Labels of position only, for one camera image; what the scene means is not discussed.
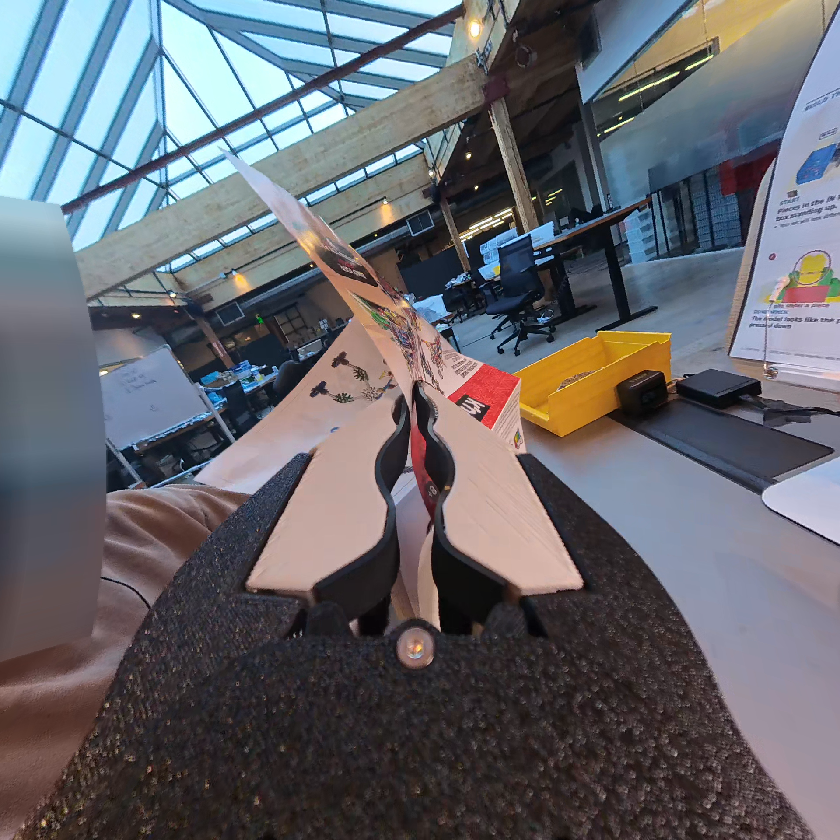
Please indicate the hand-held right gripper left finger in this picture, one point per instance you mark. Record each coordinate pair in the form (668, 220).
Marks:
(321, 525)

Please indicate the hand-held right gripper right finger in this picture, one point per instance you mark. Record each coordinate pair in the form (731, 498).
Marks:
(505, 525)

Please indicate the yellow plastic bin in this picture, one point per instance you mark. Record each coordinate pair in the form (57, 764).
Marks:
(590, 387)

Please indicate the colourful instruction booklet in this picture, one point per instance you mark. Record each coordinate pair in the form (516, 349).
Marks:
(367, 328)

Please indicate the grey desk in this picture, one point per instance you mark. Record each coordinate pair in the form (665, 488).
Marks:
(689, 558)

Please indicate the black desk mat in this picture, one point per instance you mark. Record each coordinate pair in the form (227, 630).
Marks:
(728, 439)

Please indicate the wooden background desk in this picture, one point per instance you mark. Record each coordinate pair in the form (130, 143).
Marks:
(590, 226)

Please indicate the small black power bank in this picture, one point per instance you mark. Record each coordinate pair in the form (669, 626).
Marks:
(643, 390)

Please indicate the white whiteboard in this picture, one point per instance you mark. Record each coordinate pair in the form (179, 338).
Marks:
(154, 400)

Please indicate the black office chair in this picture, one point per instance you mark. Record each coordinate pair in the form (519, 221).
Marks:
(522, 289)

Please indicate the black power adapter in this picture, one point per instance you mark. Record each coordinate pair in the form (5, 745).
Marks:
(716, 387)

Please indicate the stack of white boxes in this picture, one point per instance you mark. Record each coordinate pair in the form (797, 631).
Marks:
(518, 239)

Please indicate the wooden document stand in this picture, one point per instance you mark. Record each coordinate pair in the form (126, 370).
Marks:
(804, 499)

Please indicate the person's torso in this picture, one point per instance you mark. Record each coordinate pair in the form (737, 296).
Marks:
(59, 709)

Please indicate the stack of pale storage crates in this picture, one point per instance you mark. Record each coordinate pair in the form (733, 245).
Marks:
(682, 216)

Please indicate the printed instruction sheet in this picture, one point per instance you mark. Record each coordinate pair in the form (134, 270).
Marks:
(800, 262)

